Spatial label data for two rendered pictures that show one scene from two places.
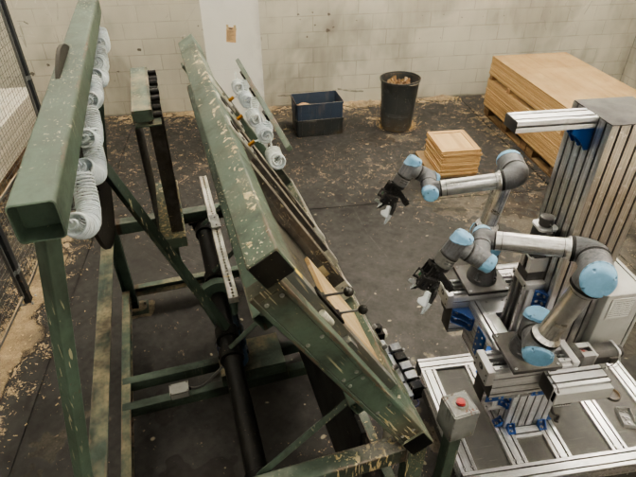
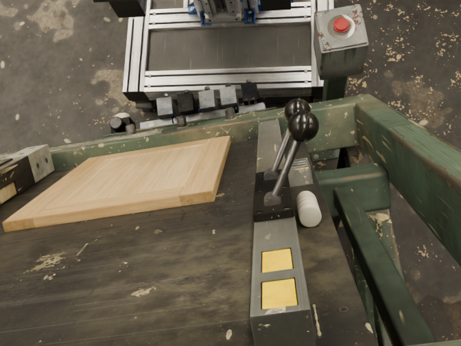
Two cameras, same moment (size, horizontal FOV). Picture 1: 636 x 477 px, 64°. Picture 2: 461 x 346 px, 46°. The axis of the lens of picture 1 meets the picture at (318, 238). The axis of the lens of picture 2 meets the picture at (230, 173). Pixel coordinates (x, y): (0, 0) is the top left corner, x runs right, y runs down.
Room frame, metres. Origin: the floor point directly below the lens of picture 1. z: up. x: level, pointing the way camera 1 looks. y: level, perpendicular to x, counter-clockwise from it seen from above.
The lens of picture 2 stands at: (1.30, 0.12, 2.18)
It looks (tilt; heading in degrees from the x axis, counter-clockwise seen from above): 73 degrees down; 307
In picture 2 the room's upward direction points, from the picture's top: 28 degrees counter-clockwise
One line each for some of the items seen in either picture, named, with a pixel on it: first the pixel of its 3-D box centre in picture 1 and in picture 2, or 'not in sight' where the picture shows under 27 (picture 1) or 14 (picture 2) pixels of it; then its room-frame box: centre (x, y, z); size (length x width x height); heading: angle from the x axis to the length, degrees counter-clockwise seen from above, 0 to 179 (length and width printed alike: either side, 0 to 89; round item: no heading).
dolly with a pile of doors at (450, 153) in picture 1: (446, 155); not in sight; (5.03, -1.41, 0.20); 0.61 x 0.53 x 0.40; 8
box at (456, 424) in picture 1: (457, 416); (339, 44); (1.32, -0.60, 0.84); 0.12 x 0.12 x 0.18; 17
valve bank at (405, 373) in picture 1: (397, 365); (192, 114); (1.72, -0.41, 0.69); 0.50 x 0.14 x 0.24; 17
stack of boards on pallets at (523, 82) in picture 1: (572, 119); not in sight; (5.56, -2.95, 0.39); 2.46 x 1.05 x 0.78; 8
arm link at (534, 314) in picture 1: (536, 324); not in sight; (1.52, -0.92, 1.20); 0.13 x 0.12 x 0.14; 163
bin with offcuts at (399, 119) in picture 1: (397, 102); not in sight; (6.28, -1.03, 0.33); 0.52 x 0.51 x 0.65; 8
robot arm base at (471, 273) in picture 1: (483, 270); not in sight; (2.01, -0.85, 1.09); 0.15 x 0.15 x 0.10
